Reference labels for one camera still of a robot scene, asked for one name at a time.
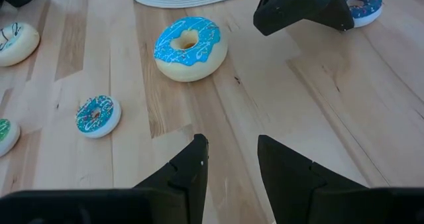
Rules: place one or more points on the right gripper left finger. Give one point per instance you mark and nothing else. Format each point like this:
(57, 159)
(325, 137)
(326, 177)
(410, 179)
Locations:
(185, 184)

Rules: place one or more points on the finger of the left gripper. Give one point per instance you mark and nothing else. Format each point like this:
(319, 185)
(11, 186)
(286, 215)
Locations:
(281, 8)
(331, 8)

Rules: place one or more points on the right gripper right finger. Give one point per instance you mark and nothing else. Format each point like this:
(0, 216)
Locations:
(291, 184)

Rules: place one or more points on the small dark blue donut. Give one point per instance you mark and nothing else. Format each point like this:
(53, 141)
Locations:
(367, 5)

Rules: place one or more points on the large blue iced donut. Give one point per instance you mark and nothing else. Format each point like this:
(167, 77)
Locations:
(192, 68)

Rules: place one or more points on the small teal sprinkle donut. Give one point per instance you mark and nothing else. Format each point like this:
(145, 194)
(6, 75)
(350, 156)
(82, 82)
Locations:
(97, 116)

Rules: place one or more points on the small green iced donut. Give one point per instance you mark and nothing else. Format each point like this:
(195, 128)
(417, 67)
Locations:
(6, 136)

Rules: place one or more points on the large mint striped donut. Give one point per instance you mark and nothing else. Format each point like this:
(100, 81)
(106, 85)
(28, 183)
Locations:
(20, 48)

